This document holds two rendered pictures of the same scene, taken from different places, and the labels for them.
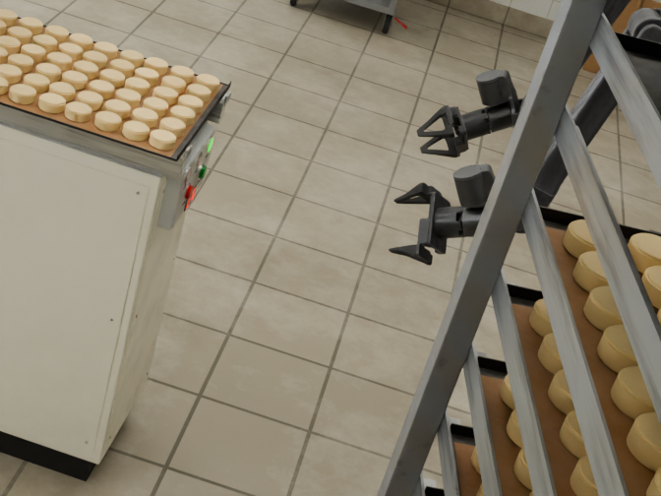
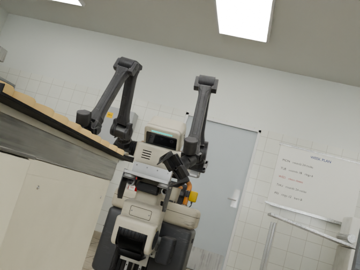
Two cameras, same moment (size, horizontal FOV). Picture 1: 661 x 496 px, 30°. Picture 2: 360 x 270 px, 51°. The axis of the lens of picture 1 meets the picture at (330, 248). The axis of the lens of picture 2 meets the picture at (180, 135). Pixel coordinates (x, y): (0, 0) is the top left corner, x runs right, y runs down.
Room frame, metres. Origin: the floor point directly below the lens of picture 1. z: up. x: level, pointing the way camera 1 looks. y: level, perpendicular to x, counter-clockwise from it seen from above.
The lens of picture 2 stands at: (1.77, 1.34, 0.84)
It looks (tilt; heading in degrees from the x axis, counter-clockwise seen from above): 9 degrees up; 280
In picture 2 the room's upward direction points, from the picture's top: 16 degrees clockwise
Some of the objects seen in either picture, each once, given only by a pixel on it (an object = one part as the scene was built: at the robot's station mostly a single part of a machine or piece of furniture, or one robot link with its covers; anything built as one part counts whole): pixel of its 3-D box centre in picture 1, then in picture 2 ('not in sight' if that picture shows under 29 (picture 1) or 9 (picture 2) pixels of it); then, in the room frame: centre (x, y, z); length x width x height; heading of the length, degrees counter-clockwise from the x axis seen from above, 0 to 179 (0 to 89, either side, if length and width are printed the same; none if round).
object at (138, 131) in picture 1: (136, 131); (107, 148); (2.10, 0.42, 0.91); 0.05 x 0.05 x 0.02
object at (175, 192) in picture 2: not in sight; (162, 189); (2.20, -1.09, 0.87); 0.23 x 0.15 x 0.11; 178
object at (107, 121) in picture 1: (107, 121); (98, 143); (2.10, 0.48, 0.91); 0.05 x 0.05 x 0.02
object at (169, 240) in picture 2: not in sight; (145, 245); (2.15, -0.80, 0.55); 0.28 x 0.27 x 0.25; 178
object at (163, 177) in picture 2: not in sight; (147, 185); (2.22, -0.68, 0.87); 0.28 x 0.16 x 0.22; 178
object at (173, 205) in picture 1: (187, 174); not in sight; (2.26, 0.33, 0.77); 0.24 x 0.04 x 0.14; 177
